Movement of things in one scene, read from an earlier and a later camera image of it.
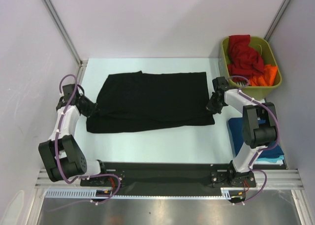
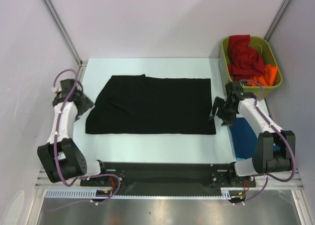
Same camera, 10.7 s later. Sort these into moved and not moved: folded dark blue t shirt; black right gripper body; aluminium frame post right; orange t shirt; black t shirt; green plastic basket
Moved: black right gripper body; black t shirt
Not moved: aluminium frame post right; orange t shirt; green plastic basket; folded dark blue t shirt
